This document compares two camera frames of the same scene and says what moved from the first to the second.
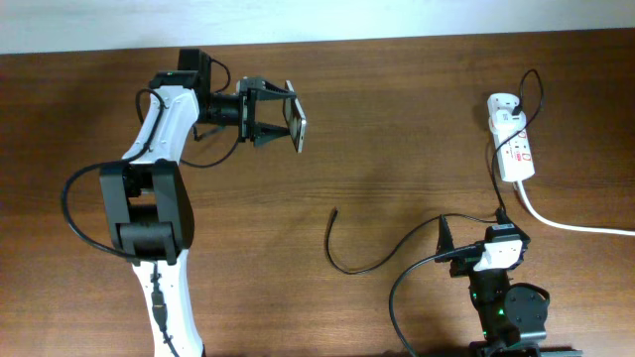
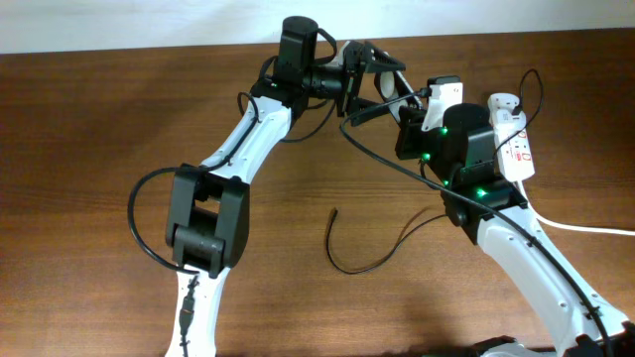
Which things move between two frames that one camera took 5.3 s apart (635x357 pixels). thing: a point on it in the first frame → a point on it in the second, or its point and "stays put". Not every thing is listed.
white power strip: x=507 y=124 stays put
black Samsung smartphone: x=296 y=119 → x=394 y=90
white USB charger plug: x=505 y=122 stays put
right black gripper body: x=462 y=268 → x=411 y=145
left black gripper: x=261 y=89 → x=351 y=80
